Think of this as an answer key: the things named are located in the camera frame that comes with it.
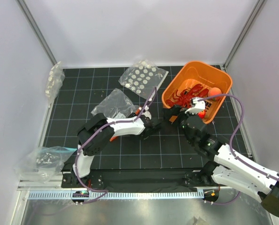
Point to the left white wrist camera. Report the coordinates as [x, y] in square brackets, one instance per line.
[145, 113]

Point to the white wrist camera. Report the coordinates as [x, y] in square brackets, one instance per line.
[145, 113]
[197, 106]

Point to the orange zip top bag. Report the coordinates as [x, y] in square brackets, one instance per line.
[115, 116]

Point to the clear bag at wall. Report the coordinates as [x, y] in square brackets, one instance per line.
[54, 82]

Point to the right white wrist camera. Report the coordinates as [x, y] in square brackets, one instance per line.
[197, 106]

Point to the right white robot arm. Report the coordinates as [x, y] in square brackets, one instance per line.
[226, 166]

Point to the red toy apple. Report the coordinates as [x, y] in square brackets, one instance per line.
[202, 114]

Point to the slotted cable duct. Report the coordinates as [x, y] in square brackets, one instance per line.
[83, 195]

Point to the blue zip clear bag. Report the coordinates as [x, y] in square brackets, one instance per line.
[43, 163]

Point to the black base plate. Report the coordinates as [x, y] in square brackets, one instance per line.
[148, 180]

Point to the orange plastic basket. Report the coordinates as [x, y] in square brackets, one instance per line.
[197, 72]

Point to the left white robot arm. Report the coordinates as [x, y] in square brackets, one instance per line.
[86, 151]

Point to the white dotted zip bag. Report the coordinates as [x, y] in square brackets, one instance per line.
[143, 78]

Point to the red toy lobster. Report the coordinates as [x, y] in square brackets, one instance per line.
[184, 97]

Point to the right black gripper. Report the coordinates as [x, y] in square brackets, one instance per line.
[175, 110]

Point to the toy peach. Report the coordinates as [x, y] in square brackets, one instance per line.
[213, 92]

